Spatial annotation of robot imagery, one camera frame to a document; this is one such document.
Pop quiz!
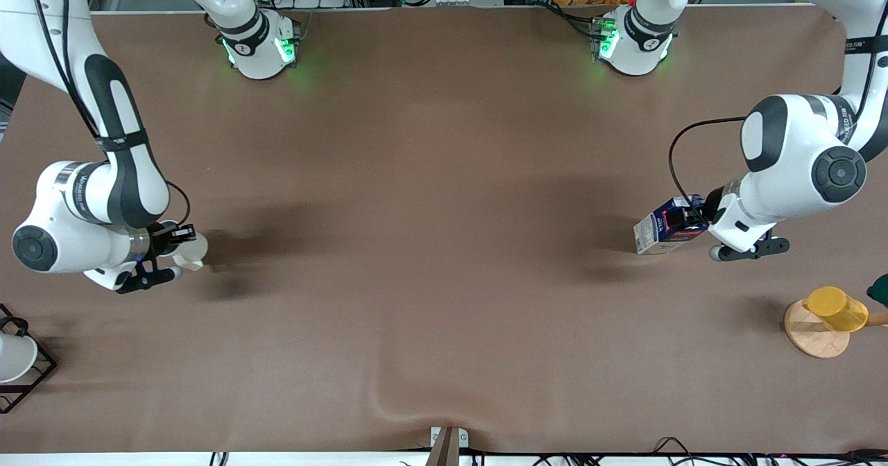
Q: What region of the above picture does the white mug with handle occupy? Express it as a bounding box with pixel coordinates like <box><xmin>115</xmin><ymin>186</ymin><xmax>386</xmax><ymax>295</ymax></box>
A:
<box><xmin>170</xmin><ymin>234</ymin><xmax>210</xmax><ymax>273</ymax></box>

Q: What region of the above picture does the blue white milk carton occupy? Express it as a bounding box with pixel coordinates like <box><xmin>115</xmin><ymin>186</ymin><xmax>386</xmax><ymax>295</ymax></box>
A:
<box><xmin>633</xmin><ymin>194</ymin><xmax>710</xmax><ymax>255</ymax></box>

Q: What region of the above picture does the yellow plastic cup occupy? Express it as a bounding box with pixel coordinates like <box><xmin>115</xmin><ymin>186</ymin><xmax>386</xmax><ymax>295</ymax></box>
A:
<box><xmin>803</xmin><ymin>286</ymin><xmax>869</xmax><ymax>333</ymax></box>

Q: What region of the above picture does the white cup in rack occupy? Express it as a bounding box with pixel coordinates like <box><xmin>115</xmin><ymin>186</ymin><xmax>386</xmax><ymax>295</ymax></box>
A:
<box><xmin>0</xmin><ymin>332</ymin><xmax>39</xmax><ymax>384</ymax></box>

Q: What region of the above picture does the round wooden cup stand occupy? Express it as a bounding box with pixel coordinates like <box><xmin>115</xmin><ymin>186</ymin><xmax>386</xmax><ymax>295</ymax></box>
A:
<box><xmin>784</xmin><ymin>298</ymin><xmax>888</xmax><ymax>360</ymax></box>

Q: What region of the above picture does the table cover cloth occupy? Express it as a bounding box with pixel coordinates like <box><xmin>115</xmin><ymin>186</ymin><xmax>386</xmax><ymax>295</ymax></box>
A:
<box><xmin>0</xmin><ymin>5</ymin><xmax>888</xmax><ymax>454</ymax></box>

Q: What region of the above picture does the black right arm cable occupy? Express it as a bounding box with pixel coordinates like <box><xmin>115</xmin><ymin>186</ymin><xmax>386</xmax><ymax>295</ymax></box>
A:
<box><xmin>28</xmin><ymin>0</ymin><xmax>193</xmax><ymax>228</ymax></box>

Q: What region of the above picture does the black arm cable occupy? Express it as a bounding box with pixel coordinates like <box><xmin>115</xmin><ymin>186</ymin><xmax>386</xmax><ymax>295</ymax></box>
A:
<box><xmin>667</xmin><ymin>1</ymin><xmax>888</xmax><ymax>207</ymax></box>
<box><xmin>28</xmin><ymin>0</ymin><xmax>193</xmax><ymax>228</ymax></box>

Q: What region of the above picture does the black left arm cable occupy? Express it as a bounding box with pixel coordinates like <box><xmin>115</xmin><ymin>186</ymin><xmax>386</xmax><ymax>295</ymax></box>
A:
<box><xmin>667</xmin><ymin>1</ymin><xmax>888</xmax><ymax>207</ymax></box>

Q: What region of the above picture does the black wire rack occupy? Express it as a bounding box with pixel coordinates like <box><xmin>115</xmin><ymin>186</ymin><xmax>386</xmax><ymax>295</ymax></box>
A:
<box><xmin>0</xmin><ymin>303</ymin><xmax>58</xmax><ymax>415</ymax></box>

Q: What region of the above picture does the black floor cable bundle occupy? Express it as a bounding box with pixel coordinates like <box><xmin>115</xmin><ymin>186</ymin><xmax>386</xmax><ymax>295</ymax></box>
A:
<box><xmin>527</xmin><ymin>437</ymin><xmax>888</xmax><ymax>466</ymax></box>

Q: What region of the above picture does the metal clamp bracket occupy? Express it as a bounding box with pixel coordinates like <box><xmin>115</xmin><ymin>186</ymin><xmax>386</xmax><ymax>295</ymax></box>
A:
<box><xmin>429</xmin><ymin>426</ymin><xmax>470</xmax><ymax>466</ymax></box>

